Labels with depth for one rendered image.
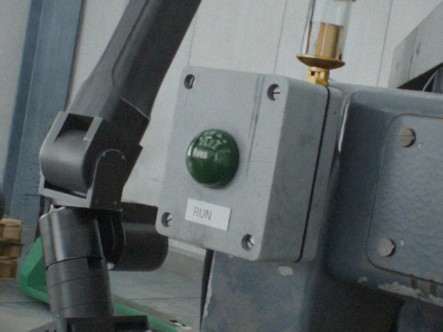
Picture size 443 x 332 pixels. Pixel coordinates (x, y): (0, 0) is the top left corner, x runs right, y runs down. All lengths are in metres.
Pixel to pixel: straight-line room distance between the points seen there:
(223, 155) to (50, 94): 8.63
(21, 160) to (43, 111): 0.65
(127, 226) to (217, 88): 0.43
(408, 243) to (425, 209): 0.02
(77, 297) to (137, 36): 0.25
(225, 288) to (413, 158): 0.13
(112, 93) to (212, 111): 0.38
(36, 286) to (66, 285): 5.24
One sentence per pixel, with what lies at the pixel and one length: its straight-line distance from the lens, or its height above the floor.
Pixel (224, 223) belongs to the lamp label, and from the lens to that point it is 0.45.
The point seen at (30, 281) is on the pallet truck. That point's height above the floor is 0.12.
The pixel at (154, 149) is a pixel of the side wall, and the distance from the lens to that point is 8.23.
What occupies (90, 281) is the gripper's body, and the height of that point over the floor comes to 1.15.
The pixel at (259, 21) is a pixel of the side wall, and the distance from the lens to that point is 7.57.
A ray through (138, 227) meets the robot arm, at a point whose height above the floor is 1.19.
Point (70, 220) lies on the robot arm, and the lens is 0.84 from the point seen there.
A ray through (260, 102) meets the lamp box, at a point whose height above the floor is 1.32.
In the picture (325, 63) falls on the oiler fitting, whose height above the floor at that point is 1.35.
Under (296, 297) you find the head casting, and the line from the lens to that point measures 0.48.
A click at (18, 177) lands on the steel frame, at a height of 0.47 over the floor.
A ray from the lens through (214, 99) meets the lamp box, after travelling 0.46.
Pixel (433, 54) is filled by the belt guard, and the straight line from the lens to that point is 0.65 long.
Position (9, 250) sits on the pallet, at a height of 0.21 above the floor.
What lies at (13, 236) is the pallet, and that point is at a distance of 6.47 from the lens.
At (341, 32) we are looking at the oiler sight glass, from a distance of 0.52.
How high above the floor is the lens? 1.30
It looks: 3 degrees down
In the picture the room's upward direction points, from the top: 10 degrees clockwise
